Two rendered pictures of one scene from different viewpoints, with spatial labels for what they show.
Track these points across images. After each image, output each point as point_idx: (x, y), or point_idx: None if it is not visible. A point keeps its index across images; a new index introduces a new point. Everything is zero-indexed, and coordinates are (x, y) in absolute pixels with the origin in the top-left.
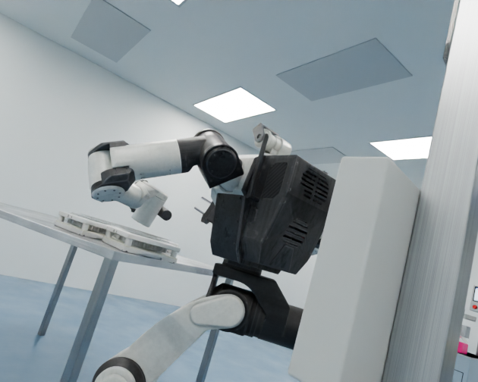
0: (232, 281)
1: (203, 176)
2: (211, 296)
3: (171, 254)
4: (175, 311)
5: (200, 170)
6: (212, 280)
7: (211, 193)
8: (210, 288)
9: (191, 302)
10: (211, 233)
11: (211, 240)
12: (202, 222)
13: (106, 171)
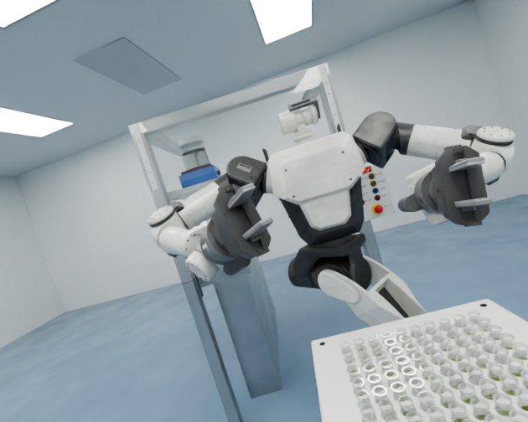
0: None
1: (384, 157)
2: (368, 257)
3: None
4: (397, 276)
5: (385, 151)
6: (361, 252)
7: (362, 172)
8: (364, 258)
9: (384, 266)
10: (363, 211)
11: (364, 218)
12: (256, 255)
13: None
